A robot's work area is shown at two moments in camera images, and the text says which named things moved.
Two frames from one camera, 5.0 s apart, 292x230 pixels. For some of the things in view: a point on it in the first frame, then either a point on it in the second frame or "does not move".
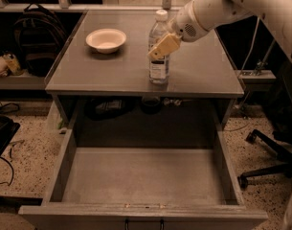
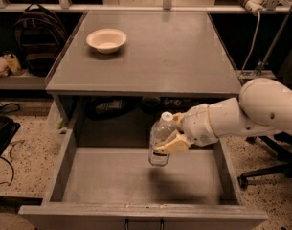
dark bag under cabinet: (108, 107) does not move
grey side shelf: (18, 82) does not move
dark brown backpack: (37, 35) does not move
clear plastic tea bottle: (159, 69) → (161, 130)
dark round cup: (150, 104) does not move
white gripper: (185, 25) → (197, 125)
